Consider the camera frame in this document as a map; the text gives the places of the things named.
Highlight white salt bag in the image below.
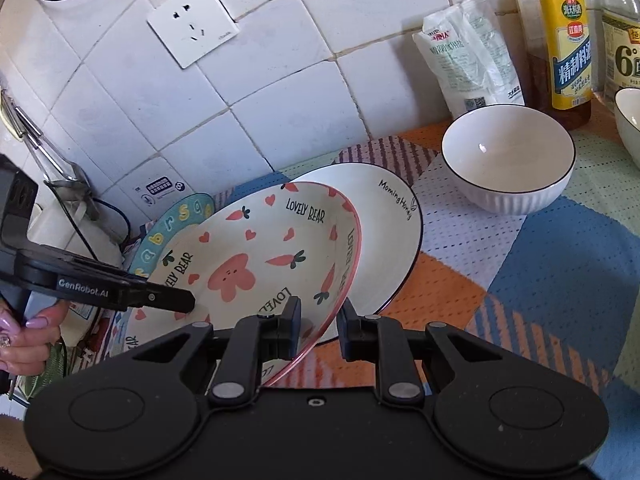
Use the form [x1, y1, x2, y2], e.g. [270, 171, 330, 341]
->
[412, 0, 526, 120]

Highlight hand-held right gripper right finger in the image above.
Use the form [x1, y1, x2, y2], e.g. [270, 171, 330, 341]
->
[337, 299, 503, 403]

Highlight white ribbed black-rimmed bowl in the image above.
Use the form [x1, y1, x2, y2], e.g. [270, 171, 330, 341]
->
[441, 104, 577, 216]
[614, 87, 640, 169]

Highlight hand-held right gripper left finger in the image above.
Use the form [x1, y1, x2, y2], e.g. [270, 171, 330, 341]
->
[131, 296, 303, 408]

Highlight small wall sticker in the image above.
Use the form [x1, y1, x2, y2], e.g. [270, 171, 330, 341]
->
[132, 176, 184, 210]

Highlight blue rimmed lettered plate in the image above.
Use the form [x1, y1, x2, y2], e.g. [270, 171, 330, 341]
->
[127, 192, 217, 281]

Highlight pink carrot print plate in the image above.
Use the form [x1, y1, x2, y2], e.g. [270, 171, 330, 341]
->
[122, 181, 362, 387]

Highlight white black-rimmed plate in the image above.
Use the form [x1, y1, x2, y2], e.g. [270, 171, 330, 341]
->
[290, 162, 424, 345]

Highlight yellow label cooking wine bottle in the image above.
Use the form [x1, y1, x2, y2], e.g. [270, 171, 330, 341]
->
[509, 0, 595, 131]

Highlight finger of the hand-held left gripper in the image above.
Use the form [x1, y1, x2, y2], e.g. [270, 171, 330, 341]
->
[127, 274, 196, 314]

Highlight clear vinegar bottle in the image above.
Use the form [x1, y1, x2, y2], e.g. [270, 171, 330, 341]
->
[599, 0, 640, 111]

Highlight metal tongs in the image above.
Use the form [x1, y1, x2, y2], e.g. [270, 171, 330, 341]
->
[0, 89, 94, 197]

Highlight person's left hand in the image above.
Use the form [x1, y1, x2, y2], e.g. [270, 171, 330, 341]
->
[0, 301, 72, 377]

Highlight white wall socket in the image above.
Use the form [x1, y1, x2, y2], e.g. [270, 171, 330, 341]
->
[146, 0, 240, 69]

